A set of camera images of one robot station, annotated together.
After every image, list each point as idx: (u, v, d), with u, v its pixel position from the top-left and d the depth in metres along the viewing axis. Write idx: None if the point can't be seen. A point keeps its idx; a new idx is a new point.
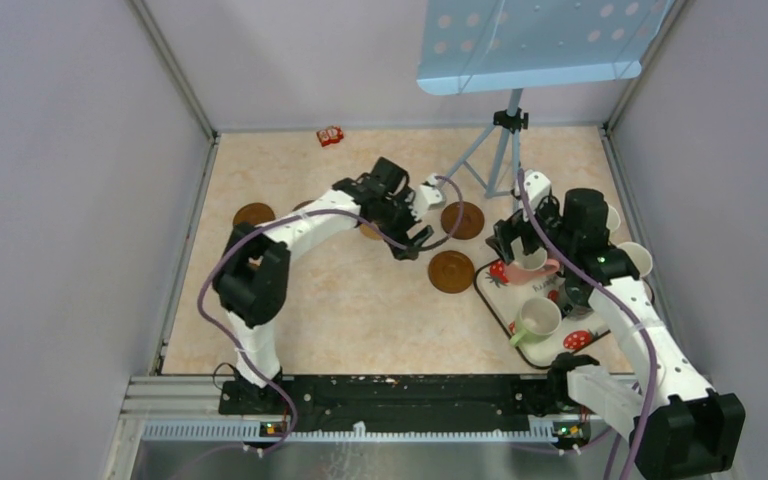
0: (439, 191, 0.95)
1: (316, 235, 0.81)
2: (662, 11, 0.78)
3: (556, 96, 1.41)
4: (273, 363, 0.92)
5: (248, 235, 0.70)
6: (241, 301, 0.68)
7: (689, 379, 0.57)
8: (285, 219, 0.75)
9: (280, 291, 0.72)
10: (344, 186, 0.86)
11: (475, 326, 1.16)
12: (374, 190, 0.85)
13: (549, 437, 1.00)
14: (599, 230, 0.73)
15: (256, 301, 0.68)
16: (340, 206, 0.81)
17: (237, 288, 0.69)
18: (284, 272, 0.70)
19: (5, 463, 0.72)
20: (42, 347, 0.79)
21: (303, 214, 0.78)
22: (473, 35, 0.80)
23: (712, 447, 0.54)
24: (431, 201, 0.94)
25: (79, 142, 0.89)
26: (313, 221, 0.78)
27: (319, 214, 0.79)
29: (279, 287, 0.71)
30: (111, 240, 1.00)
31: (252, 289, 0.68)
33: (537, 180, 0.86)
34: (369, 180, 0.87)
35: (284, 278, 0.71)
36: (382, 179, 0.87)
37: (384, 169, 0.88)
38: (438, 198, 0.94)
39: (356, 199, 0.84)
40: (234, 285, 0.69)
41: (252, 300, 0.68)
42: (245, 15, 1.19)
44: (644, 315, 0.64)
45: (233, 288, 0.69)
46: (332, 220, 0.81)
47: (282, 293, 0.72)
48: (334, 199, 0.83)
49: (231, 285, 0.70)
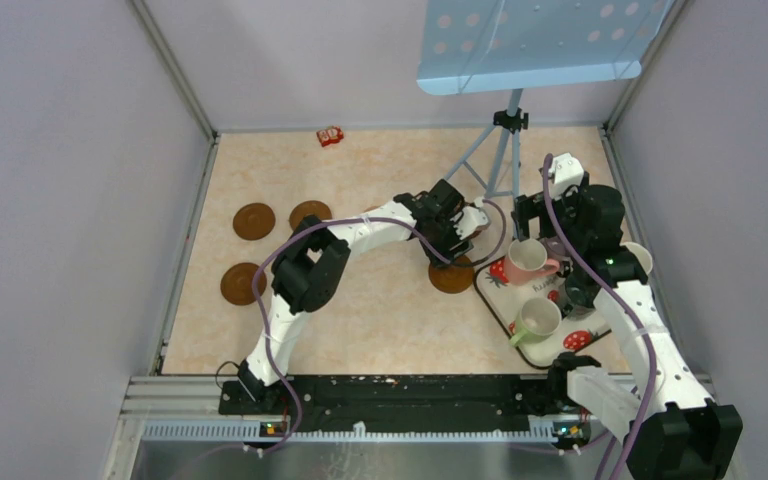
0: (485, 215, 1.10)
1: (373, 240, 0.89)
2: (662, 11, 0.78)
3: (556, 95, 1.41)
4: (287, 362, 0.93)
5: (313, 227, 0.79)
6: (296, 287, 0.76)
7: (688, 388, 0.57)
8: (349, 221, 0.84)
9: (331, 285, 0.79)
10: (405, 200, 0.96)
11: (475, 326, 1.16)
12: (431, 208, 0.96)
13: (549, 437, 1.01)
14: (612, 232, 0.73)
15: (309, 290, 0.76)
16: (399, 218, 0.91)
17: (294, 275, 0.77)
18: (339, 268, 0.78)
19: (5, 462, 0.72)
20: (42, 347, 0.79)
21: (365, 218, 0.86)
22: (473, 35, 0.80)
23: (706, 456, 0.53)
24: (476, 223, 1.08)
25: (79, 141, 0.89)
26: (373, 227, 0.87)
27: (380, 222, 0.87)
29: (332, 281, 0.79)
30: (112, 240, 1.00)
31: (308, 278, 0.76)
33: (571, 166, 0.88)
34: (428, 198, 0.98)
35: (339, 274, 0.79)
36: (439, 198, 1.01)
37: (443, 190, 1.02)
38: (483, 221, 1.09)
39: (413, 214, 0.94)
40: (292, 272, 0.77)
41: (306, 288, 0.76)
42: (245, 15, 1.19)
44: (648, 320, 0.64)
45: (291, 274, 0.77)
46: (391, 229, 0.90)
47: (333, 287, 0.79)
48: (394, 212, 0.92)
49: (291, 271, 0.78)
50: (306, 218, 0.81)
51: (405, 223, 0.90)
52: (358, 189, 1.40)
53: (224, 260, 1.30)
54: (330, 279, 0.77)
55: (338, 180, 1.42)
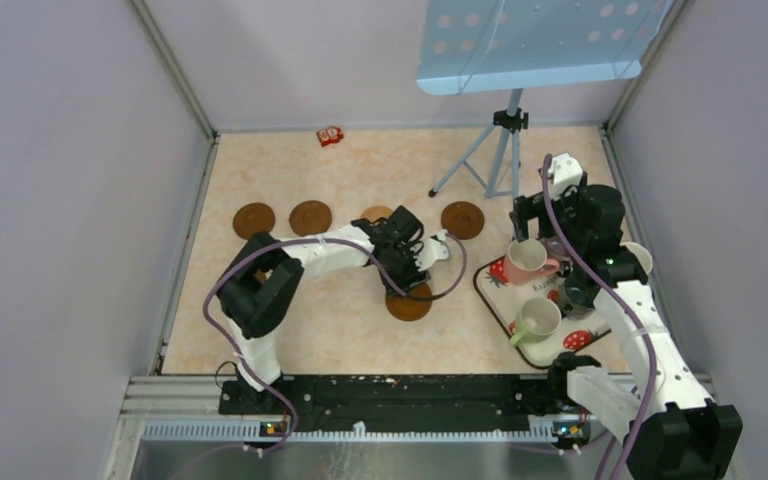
0: (447, 248, 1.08)
1: (328, 263, 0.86)
2: (662, 11, 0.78)
3: (556, 95, 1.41)
4: (276, 365, 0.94)
5: (266, 247, 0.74)
6: (241, 310, 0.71)
7: (688, 388, 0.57)
8: (304, 239, 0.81)
9: (280, 307, 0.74)
10: (363, 224, 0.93)
11: (475, 326, 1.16)
12: (389, 235, 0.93)
13: (549, 437, 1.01)
14: (611, 232, 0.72)
15: (255, 313, 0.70)
16: (356, 241, 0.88)
17: (241, 297, 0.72)
18: (290, 289, 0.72)
19: (5, 461, 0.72)
20: (42, 347, 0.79)
21: (321, 238, 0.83)
22: (473, 35, 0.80)
23: (707, 456, 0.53)
24: (436, 255, 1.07)
25: (79, 140, 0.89)
26: (329, 247, 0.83)
27: (336, 244, 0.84)
29: (282, 303, 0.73)
30: (111, 240, 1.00)
31: (254, 300, 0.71)
33: (569, 166, 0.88)
34: (385, 226, 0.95)
35: (289, 295, 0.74)
36: (397, 226, 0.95)
37: (402, 218, 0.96)
38: (444, 255, 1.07)
39: (371, 239, 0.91)
40: (238, 294, 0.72)
41: (252, 311, 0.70)
42: (245, 15, 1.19)
44: (648, 320, 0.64)
45: (237, 296, 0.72)
46: (347, 252, 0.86)
47: (282, 310, 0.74)
48: (350, 235, 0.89)
49: (236, 293, 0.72)
50: (256, 237, 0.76)
51: (362, 246, 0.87)
52: (358, 189, 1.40)
53: (224, 260, 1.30)
54: (279, 301, 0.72)
55: (338, 180, 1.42)
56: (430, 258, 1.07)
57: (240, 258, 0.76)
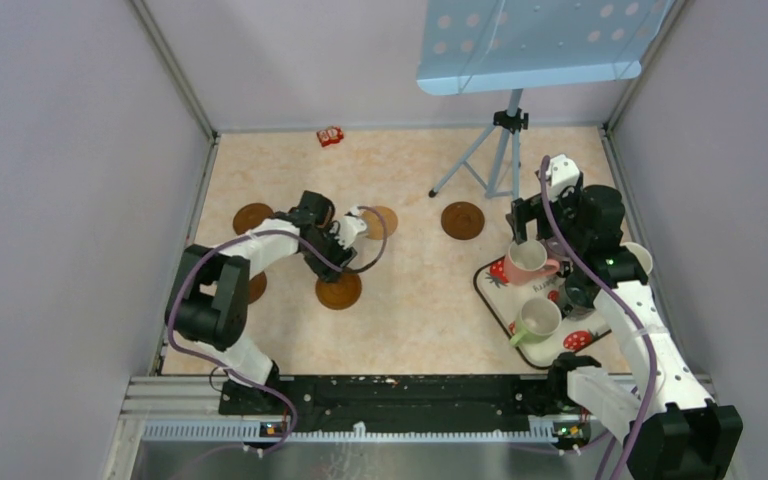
0: (362, 220, 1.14)
1: (266, 256, 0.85)
2: (662, 11, 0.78)
3: (556, 96, 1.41)
4: (267, 361, 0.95)
5: (202, 259, 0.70)
6: (206, 328, 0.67)
7: (688, 388, 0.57)
8: (236, 240, 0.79)
9: (239, 309, 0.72)
10: (280, 215, 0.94)
11: (475, 326, 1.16)
12: (307, 218, 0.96)
13: (549, 437, 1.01)
14: (611, 232, 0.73)
15: (219, 325, 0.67)
16: (285, 228, 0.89)
17: (198, 314, 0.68)
18: (242, 286, 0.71)
19: (5, 461, 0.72)
20: (43, 347, 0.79)
21: (252, 235, 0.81)
22: (473, 36, 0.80)
23: (707, 457, 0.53)
24: (355, 229, 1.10)
25: (79, 140, 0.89)
26: (263, 240, 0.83)
27: (268, 235, 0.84)
29: (239, 304, 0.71)
30: (111, 240, 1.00)
31: (214, 313, 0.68)
33: (566, 167, 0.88)
34: (298, 212, 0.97)
35: (244, 293, 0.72)
36: (309, 209, 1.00)
37: (310, 201, 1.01)
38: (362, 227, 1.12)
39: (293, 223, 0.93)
40: (193, 314, 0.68)
41: (216, 324, 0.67)
42: (245, 15, 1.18)
44: (648, 320, 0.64)
45: (194, 315, 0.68)
46: (279, 241, 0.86)
47: (242, 310, 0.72)
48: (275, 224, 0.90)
49: (191, 314, 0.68)
50: (185, 254, 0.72)
51: (291, 232, 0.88)
52: (358, 189, 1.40)
53: None
54: (238, 302, 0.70)
55: (338, 180, 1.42)
56: (350, 234, 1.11)
57: (177, 279, 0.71)
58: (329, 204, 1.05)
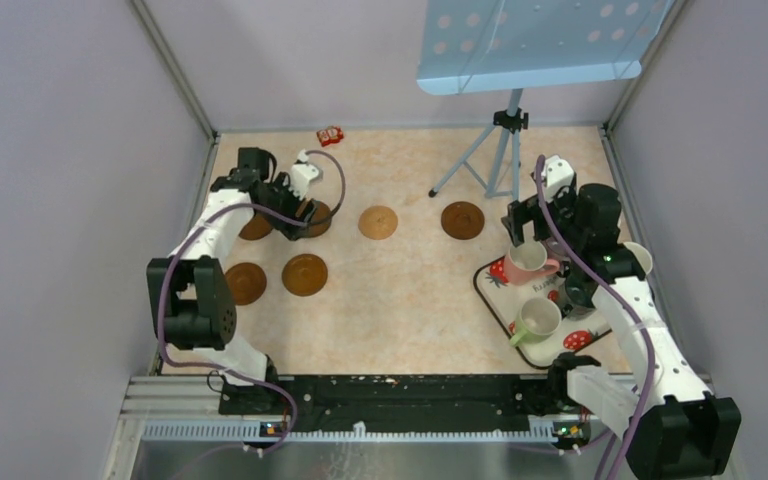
0: (313, 166, 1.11)
1: (225, 239, 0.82)
2: (662, 11, 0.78)
3: (556, 95, 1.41)
4: (262, 358, 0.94)
5: (168, 271, 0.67)
6: (201, 332, 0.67)
7: (686, 380, 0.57)
8: (190, 238, 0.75)
9: (227, 304, 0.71)
10: (222, 183, 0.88)
11: (475, 326, 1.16)
12: (251, 177, 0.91)
13: (549, 437, 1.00)
14: (609, 230, 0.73)
15: (212, 326, 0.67)
16: (232, 201, 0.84)
17: (188, 322, 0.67)
18: (222, 283, 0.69)
19: (5, 461, 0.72)
20: (43, 346, 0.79)
21: (203, 224, 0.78)
22: (473, 35, 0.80)
23: (706, 451, 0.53)
24: (307, 175, 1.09)
25: (79, 141, 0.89)
26: (217, 225, 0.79)
27: (219, 218, 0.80)
29: (225, 300, 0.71)
30: (111, 240, 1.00)
31: (203, 315, 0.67)
33: (561, 167, 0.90)
34: (240, 174, 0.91)
35: (224, 286, 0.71)
36: (251, 166, 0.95)
37: (250, 157, 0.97)
38: (313, 173, 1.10)
39: (242, 190, 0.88)
40: (184, 325, 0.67)
41: (209, 326, 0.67)
42: (245, 15, 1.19)
44: (646, 315, 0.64)
45: (185, 324, 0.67)
46: (230, 219, 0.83)
47: (228, 302, 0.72)
48: (223, 199, 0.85)
49: (183, 325, 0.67)
50: (150, 270, 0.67)
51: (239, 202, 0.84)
52: (358, 189, 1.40)
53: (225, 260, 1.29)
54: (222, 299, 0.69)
55: (338, 180, 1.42)
56: (303, 183, 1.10)
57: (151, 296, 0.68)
58: (268, 155, 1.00)
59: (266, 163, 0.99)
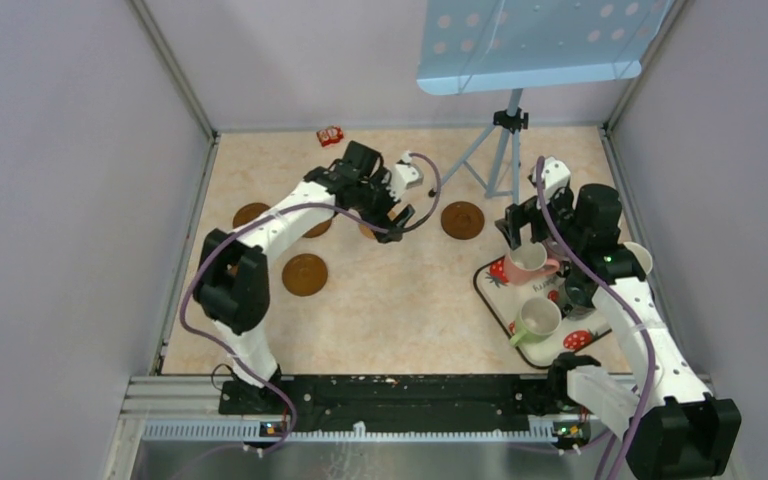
0: (414, 168, 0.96)
1: (292, 233, 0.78)
2: (662, 11, 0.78)
3: (556, 95, 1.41)
4: (271, 365, 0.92)
5: (220, 244, 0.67)
6: (224, 310, 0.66)
7: (687, 381, 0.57)
8: (257, 223, 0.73)
9: (260, 296, 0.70)
10: (318, 177, 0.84)
11: (475, 326, 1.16)
12: (348, 177, 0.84)
13: (549, 437, 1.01)
14: (610, 231, 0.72)
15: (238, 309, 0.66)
16: (313, 200, 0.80)
17: (218, 296, 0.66)
18: (262, 276, 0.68)
19: (5, 460, 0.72)
20: (43, 346, 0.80)
21: (275, 214, 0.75)
22: (473, 35, 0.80)
23: (706, 452, 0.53)
24: (407, 178, 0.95)
25: (79, 141, 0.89)
26: (287, 219, 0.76)
27: (292, 212, 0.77)
29: (260, 292, 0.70)
30: (111, 240, 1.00)
31: (233, 297, 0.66)
33: (557, 168, 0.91)
34: (341, 168, 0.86)
35: (265, 280, 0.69)
36: (354, 164, 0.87)
37: (356, 153, 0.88)
38: (414, 176, 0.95)
39: (329, 190, 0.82)
40: (214, 297, 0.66)
41: (234, 308, 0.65)
42: (245, 15, 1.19)
44: (646, 316, 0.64)
45: (214, 297, 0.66)
46: (305, 215, 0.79)
47: (263, 295, 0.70)
48: (307, 193, 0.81)
49: (212, 297, 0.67)
50: (208, 236, 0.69)
51: (320, 204, 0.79)
52: None
53: None
54: (257, 290, 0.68)
55: None
56: (402, 185, 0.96)
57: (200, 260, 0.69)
58: (377, 156, 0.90)
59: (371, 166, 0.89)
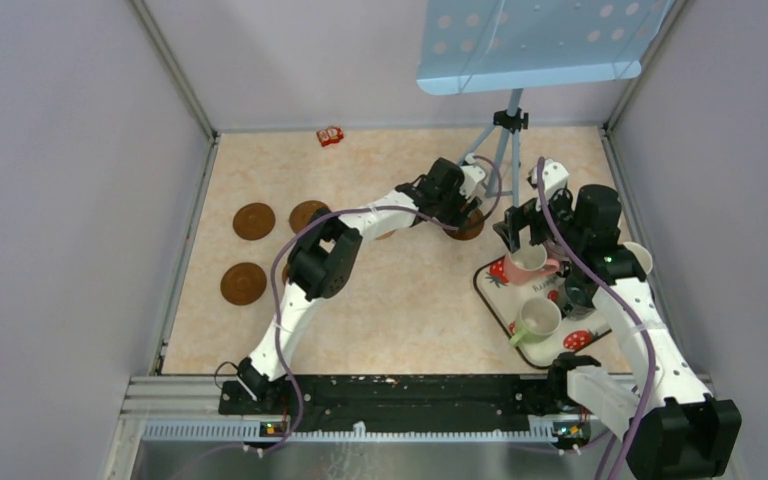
0: (480, 168, 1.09)
1: (381, 227, 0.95)
2: (662, 11, 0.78)
3: (556, 95, 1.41)
4: (291, 357, 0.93)
5: (325, 217, 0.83)
6: (313, 275, 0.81)
7: (687, 382, 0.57)
8: (358, 211, 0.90)
9: (345, 272, 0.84)
10: (406, 190, 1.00)
11: (475, 326, 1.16)
12: (430, 193, 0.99)
13: (549, 437, 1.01)
14: (610, 231, 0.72)
15: (326, 277, 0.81)
16: (403, 206, 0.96)
17: (311, 265, 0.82)
18: (353, 254, 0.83)
19: (4, 461, 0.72)
20: (42, 347, 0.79)
21: (372, 207, 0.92)
22: (473, 35, 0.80)
23: (706, 453, 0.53)
24: (476, 178, 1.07)
25: (78, 141, 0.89)
26: (380, 215, 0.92)
27: (385, 211, 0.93)
29: (346, 268, 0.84)
30: (112, 239, 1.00)
31: (324, 266, 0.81)
33: (557, 170, 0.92)
34: (427, 184, 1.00)
35: (353, 260, 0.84)
36: (437, 182, 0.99)
37: (440, 171, 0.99)
38: (481, 175, 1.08)
39: (415, 202, 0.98)
40: (308, 262, 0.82)
41: (323, 275, 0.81)
42: (244, 15, 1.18)
44: (646, 317, 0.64)
45: (308, 263, 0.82)
46: (396, 216, 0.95)
47: (347, 272, 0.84)
48: (398, 200, 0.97)
49: (307, 261, 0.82)
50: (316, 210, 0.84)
51: (409, 209, 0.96)
52: (358, 189, 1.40)
53: (224, 260, 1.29)
54: (345, 265, 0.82)
55: (338, 180, 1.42)
56: (471, 184, 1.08)
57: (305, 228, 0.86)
58: (459, 174, 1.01)
59: (452, 182, 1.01)
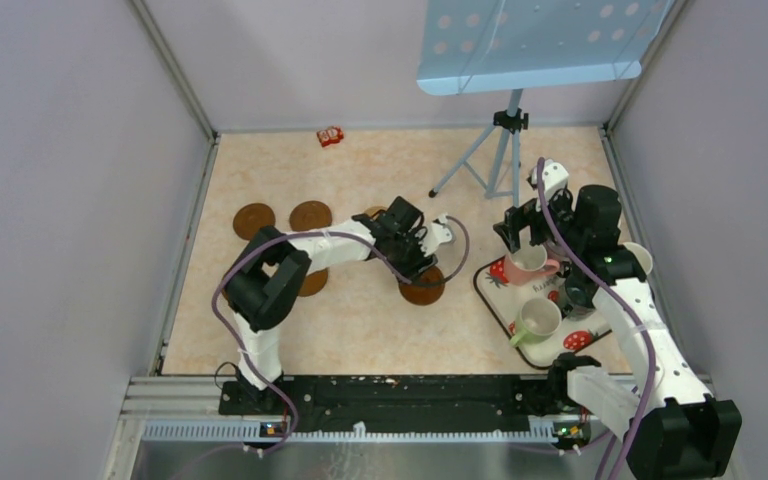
0: (448, 229, 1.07)
1: (334, 255, 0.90)
2: (662, 11, 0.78)
3: (556, 95, 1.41)
4: (276, 367, 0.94)
5: (270, 240, 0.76)
6: (249, 303, 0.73)
7: (688, 382, 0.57)
8: (309, 233, 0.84)
9: (287, 300, 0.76)
10: (363, 219, 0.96)
11: (474, 326, 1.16)
12: (388, 228, 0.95)
13: (549, 437, 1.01)
14: (610, 231, 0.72)
15: (261, 306, 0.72)
16: (358, 234, 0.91)
17: (248, 291, 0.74)
18: (296, 281, 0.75)
19: (4, 461, 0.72)
20: (42, 347, 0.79)
21: (325, 231, 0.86)
22: (473, 35, 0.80)
23: (706, 453, 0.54)
24: (439, 239, 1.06)
25: (78, 141, 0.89)
26: (333, 241, 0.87)
27: (340, 237, 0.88)
29: (288, 295, 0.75)
30: (111, 239, 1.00)
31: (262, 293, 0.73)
33: (556, 171, 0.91)
34: (385, 219, 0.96)
35: (298, 286, 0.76)
36: (396, 218, 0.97)
37: (402, 210, 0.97)
38: (447, 237, 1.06)
39: (372, 233, 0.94)
40: (244, 289, 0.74)
41: (258, 304, 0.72)
42: (244, 15, 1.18)
44: (646, 317, 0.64)
45: (243, 290, 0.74)
46: (351, 245, 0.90)
47: (289, 300, 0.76)
48: (352, 228, 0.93)
49: (242, 287, 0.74)
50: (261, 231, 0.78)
51: (364, 239, 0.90)
52: (358, 189, 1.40)
53: (224, 260, 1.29)
54: (286, 293, 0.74)
55: (338, 180, 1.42)
56: (434, 243, 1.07)
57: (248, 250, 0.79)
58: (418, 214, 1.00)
59: (412, 222, 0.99)
